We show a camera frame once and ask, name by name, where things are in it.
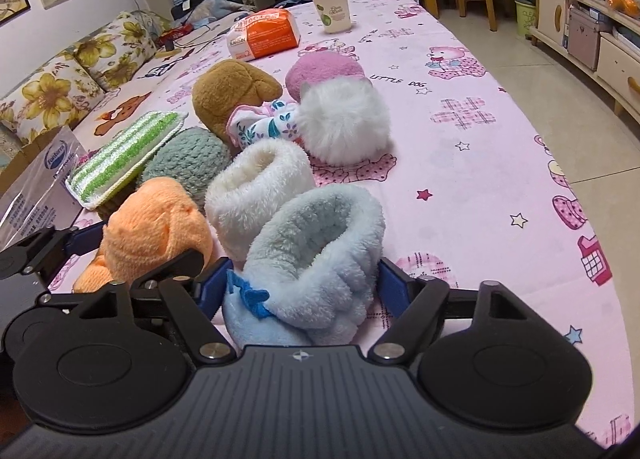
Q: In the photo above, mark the yellow floral cushion far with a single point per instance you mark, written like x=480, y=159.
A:
x=114, y=54

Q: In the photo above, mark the pink plush ball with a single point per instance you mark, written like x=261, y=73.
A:
x=316, y=67

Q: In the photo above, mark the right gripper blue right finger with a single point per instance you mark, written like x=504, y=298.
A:
x=396, y=289

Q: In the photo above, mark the sofa with cartoon cover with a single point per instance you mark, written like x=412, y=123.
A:
x=163, y=84

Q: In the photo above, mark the white paper cup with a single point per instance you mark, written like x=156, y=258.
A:
x=334, y=15

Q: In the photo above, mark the cardboard box with plastic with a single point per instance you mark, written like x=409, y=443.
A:
x=33, y=192

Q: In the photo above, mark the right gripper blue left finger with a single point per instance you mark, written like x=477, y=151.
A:
x=210, y=286

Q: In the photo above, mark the brown plush toy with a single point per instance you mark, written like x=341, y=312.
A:
x=227, y=85

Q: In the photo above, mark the white fluffy pompom toy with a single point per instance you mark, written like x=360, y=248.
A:
x=343, y=121

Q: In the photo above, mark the white floral fabric item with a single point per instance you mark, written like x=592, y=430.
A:
x=248, y=125

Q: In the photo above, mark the orange white tissue pack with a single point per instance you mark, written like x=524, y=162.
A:
x=262, y=34

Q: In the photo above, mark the grey-green knitted item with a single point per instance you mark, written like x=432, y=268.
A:
x=193, y=158

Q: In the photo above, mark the pink cartoon tablecloth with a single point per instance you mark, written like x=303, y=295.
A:
x=470, y=190

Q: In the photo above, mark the green waste bin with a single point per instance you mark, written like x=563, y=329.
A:
x=526, y=16

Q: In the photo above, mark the white fluffy slipper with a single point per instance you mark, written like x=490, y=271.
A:
x=245, y=196

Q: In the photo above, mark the orange plush toy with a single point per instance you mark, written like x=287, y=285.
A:
x=154, y=224

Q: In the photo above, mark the yellow floral cushion near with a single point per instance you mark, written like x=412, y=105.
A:
x=60, y=93

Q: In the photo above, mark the cream sideboard cabinet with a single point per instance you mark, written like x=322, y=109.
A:
x=599, y=41

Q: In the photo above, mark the light blue fluffy slipper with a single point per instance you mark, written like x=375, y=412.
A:
x=310, y=274

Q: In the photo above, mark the yellow floral cushion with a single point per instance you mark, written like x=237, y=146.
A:
x=60, y=93
x=114, y=54

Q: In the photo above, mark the green white striped cloth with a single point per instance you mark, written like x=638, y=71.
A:
x=116, y=163

